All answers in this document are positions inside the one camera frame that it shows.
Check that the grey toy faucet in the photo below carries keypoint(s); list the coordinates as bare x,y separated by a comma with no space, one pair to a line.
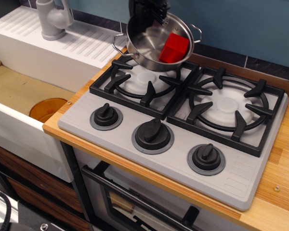
53,21

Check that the grey toy stove top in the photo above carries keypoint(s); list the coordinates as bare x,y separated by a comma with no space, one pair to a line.
235,185

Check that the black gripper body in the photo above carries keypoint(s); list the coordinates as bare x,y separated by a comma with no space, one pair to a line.
158,7

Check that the black left burner grate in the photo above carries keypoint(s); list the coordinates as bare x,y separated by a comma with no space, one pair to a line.
153,93

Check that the black right burner grate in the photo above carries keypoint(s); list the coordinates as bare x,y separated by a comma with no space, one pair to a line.
234,111

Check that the black left stove knob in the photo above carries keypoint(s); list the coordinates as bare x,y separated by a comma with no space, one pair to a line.
106,118

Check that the black middle stove knob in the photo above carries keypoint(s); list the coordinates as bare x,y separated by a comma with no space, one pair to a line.
153,137

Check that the red cube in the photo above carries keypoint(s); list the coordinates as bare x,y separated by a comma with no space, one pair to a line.
174,49

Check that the black stove knob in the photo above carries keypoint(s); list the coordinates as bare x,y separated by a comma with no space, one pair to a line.
106,118
153,137
206,160

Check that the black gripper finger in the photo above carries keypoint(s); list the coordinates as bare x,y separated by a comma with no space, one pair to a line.
142,21
132,14

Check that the white sink unit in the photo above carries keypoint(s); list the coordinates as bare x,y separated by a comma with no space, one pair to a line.
33,69

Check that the black right stove knob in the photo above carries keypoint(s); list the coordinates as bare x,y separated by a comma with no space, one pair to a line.
206,160

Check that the orange plastic plate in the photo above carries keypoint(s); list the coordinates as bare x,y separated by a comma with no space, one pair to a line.
45,109

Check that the black burner grate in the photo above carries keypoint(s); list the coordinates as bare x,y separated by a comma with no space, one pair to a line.
234,111
153,93

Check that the stainless steel pan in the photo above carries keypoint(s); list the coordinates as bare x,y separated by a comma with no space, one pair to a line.
146,47

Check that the oven door with handle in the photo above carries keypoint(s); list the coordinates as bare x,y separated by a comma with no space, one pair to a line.
129,203

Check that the wooden drawer front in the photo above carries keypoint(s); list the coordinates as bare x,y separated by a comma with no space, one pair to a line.
41,190

